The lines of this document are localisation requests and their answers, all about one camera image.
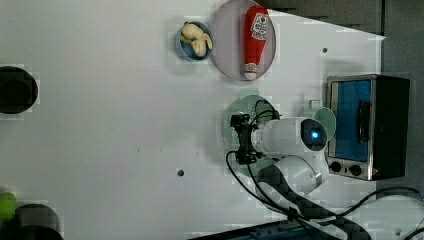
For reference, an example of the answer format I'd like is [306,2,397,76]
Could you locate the green ball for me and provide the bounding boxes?
[0,192,16,221]

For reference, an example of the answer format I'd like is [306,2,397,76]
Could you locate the blue bowl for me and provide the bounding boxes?
[175,21,214,62]

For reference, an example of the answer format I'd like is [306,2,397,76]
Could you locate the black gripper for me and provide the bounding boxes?
[230,114,261,165]

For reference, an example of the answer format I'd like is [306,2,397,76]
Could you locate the black cylinder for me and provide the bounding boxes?
[0,66,38,114]
[1,204,65,240]

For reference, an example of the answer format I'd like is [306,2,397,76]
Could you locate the red ketchup bottle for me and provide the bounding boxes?
[243,5,269,80]

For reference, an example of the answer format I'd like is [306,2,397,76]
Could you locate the green cup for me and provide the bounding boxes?
[299,100,336,140]

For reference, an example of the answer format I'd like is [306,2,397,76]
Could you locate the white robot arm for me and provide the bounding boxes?
[230,110,423,240]

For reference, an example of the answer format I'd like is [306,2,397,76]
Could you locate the black cylinder upper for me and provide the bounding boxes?
[0,66,38,114]

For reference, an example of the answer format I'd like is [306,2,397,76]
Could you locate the pink round plate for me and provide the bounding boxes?
[211,0,276,81]

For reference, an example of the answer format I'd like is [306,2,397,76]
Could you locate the green plastic strainer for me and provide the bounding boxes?
[221,88,280,176]

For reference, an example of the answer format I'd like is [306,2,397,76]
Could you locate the black toaster oven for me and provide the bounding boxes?
[326,74,410,181]

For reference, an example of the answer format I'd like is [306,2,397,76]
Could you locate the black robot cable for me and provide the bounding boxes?
[225,99,424,240]

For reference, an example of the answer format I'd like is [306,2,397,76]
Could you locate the yellow toy in bowl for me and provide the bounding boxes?
[180,23,213,58]

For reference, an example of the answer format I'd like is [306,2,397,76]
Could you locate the black cylinder lower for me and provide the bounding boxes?
[1,204,65,240]

